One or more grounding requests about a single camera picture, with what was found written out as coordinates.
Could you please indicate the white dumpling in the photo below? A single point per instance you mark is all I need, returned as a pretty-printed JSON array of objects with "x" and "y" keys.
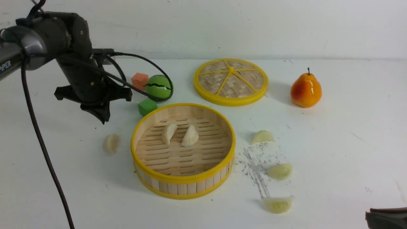
[
  {"x": 111, "y": 143},
  {"x": 168, "y": 133},
  {"x": 191, "y": 137}
]

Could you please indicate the green toy watermelon ball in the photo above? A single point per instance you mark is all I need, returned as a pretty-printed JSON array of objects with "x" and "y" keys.
[{"x": 159, "y": 86}]

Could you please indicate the yellow woven steamer lid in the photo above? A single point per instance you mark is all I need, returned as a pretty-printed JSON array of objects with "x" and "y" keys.
[{"x": 230, "y": 82}]

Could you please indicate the green dumpling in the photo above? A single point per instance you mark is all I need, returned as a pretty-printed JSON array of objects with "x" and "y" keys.
[
  {"x": 280, "y": 172},
  {"x": 262, "y": 136},
  {"x": 277, "y": 205}
]

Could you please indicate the right grey black robot arm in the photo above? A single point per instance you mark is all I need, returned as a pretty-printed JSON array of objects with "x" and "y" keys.
[{"x": 390, "y": 218}]

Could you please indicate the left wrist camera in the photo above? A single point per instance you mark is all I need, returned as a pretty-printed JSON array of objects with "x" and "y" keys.
[{"x": 103, "y": 56}]

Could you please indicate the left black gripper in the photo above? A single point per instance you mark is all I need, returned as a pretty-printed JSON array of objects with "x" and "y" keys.
[{"x": 89, "y": 87}]

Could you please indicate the orange toy pear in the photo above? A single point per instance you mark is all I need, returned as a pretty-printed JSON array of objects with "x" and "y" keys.
[{"x": 306, "y": 91}]

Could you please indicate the orange foam cube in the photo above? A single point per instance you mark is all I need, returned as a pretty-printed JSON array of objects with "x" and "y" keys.
[{"x": 139, "y": 80}]

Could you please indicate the left grey black robot arm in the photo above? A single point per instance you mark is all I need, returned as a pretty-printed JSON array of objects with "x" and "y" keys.
[{"x": 34, "y": 41}]

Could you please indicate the yellow rimmed bamboo steamer tray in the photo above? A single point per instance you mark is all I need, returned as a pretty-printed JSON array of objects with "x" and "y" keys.
[{"x": 178, "y": 172}]

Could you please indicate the green foam cube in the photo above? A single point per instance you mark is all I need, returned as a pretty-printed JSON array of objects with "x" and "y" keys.
[{"x": 147, "y": 106}]

